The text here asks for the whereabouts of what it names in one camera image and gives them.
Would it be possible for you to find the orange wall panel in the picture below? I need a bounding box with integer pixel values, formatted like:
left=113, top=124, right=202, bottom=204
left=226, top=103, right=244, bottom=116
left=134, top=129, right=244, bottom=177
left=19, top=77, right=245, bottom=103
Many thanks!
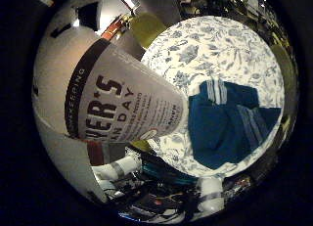
left=85, top=141, right=106, bottom=165
left=101, top=15, right=127, bottom=41

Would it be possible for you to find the blue floral white tablecloth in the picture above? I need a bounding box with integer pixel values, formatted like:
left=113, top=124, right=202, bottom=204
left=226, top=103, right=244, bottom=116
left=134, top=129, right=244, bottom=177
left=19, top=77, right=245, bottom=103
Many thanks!
left=140, top=15, right=286, bottom=179

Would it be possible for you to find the blue cloth with white stripes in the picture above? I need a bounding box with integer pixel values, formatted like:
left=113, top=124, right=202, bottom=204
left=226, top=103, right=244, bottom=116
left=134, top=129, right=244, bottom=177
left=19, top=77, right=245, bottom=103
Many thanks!
left=188, top=78, right=283, bottom=170

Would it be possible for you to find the white spray bottle black head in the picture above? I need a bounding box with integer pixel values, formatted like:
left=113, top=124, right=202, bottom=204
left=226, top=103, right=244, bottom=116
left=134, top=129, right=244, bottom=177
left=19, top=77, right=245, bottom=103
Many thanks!
left=32, top=24, right=191, bottom=145

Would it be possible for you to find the teal cable bundle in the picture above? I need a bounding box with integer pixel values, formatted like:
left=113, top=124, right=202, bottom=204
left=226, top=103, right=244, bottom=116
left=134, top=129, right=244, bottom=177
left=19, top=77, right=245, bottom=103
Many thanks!
left=142, top=159, right=199, bottom=187

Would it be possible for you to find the yellow-green chair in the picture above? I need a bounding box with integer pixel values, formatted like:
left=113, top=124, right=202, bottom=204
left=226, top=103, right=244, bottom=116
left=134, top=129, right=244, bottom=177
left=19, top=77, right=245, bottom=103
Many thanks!
left=130, top=139, right=155, bottom=155
left=129, top=12, right=168, bottom=50
left=270, top=43, right=299, bottom=117

